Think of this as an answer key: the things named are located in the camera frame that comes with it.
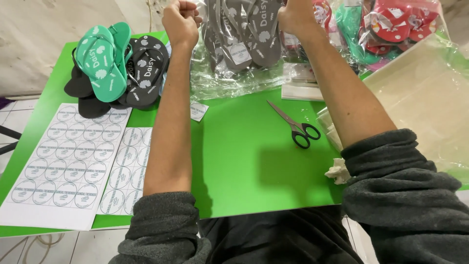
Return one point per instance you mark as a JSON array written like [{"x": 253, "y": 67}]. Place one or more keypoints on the person's right hand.
[{"x": 298, "y": 16}]

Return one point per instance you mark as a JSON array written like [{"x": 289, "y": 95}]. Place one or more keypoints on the person's left hand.
[{"x": 179, "y": 25}]

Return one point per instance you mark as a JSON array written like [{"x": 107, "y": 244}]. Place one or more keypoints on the person's left fingers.
[{"x": 193, "y": 14}]

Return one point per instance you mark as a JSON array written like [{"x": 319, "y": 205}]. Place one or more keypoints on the person's right fingers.
[{"x": 284, "y": 11}]

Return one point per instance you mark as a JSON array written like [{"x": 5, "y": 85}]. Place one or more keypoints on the clear plastic bag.
[{"x": 220, "y": 82}]

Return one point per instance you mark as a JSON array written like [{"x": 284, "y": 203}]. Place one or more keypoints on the grey printed flip-flop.
[
  {"x": 229, "y": 33},
  {"x": 263, "y": 33}
]

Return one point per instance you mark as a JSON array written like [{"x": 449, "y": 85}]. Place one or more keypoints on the round sticker on bag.
[{"x": 239, "y": 54}]

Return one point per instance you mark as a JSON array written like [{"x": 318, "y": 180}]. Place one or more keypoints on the packed teal flip-flops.
[{"x": 351, "y": 40}]

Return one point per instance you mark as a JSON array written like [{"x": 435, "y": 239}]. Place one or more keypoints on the green printed flip-flop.
[
  {"x": 99, "y": 66},
  {"x": 122, "y": 36}
]

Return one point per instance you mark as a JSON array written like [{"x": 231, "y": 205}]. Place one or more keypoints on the black printed flip-flop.
[{"x": 148, "y": 73}]

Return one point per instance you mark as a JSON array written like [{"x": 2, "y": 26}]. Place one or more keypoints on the small stack of white packets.
[{"x": 300, "y": 90}]

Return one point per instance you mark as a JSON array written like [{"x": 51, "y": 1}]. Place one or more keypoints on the loose cut square sticker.
[{"x": 198, "y": 110}]

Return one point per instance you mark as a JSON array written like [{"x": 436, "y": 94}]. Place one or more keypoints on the packed red flip-flops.
[{"x": 397, "y": 22}]

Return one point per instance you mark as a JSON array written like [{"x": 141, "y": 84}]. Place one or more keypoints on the plain black flip-flop sole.
[
  {"x": 92, "y": 108},
  {"x": 77, "y": 86}
]

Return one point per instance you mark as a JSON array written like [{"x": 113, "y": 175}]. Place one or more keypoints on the stack of large clear bags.
[{"x": 421, "y": 95}]

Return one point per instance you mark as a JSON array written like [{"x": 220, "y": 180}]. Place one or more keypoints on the crumpled white tissue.
[{"x": 337, "y": 171}]

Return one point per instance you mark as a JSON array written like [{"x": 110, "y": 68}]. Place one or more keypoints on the narrow round sticker sheet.
[{"x": 126, "y": 172}]

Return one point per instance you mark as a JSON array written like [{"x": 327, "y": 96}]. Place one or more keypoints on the large round sticker sheet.
[{"x": 66, "y": 165}]

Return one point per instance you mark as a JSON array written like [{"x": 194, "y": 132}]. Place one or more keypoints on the person's left grey sleeve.
[{"x": 165, "y": 231}]

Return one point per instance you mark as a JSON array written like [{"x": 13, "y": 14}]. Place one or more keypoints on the person's grey sleeve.
[
  {"x": 165, "y": 231},
  {"x": 406, "y": 205}
]

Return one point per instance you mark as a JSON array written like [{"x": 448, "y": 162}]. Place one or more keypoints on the dark furniture leg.
[{"x": 8, "y": 136}]

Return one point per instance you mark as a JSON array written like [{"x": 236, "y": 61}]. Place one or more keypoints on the person's dark trousers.
[{"x": 278, "y": 238}]

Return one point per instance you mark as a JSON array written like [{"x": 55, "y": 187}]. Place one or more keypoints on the person's right grey sleeve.
[{"x": 406, "y": 205}]

